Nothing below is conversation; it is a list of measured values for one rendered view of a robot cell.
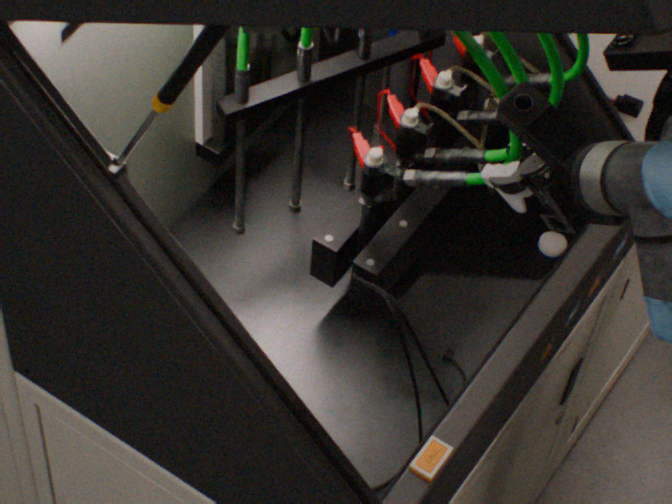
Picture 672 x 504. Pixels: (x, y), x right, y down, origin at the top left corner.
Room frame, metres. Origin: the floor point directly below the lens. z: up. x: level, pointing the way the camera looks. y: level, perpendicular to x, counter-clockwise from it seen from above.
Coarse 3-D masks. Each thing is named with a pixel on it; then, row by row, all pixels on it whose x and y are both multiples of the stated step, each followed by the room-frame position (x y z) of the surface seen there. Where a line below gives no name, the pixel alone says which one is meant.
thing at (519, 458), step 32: (608, 288) 1.32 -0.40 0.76; (576, 352) 1.27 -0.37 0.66; (544, 384) 1.17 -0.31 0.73; (576, 384) 1.34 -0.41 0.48; (512, 416) 1.08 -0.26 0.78; (544, 416) 1.22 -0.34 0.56; (512, 448) 1.11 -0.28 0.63; (544, 448) 1.28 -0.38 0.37; (480, 480) 1.02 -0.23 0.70; (512, 480) 1.16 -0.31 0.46; (544, 480) 1.35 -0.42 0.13
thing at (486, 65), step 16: (240, 32) 1.30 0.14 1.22; (464, 32) 1.16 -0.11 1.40; (240, 48) 1.30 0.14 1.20; (480, 48) 1.15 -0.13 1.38; (240, 64) 1.30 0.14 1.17; (480, 64) 1.14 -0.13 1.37; (496, 80) 1.13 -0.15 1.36; (512, 144) 1.12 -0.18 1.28; (512, 160) 1.11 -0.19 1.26; (480, 176) 1.13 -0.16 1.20
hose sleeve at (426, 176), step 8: (416, 176) 1.17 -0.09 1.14; (424, 176) 1.17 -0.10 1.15; (432, 176) 1.16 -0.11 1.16; (440, 176) 1.16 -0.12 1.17; (448, 176) 1.15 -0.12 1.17; (456, 176) 1.15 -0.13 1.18; (464, 176) 1.14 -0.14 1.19; (424, 184) 1.16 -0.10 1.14; (432, 184) 1.16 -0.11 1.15; (440, 184) 1.15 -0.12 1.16; (448, 184) 1.15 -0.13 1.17; (456, 184) 1.14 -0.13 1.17; (464, 184) 1.14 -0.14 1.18
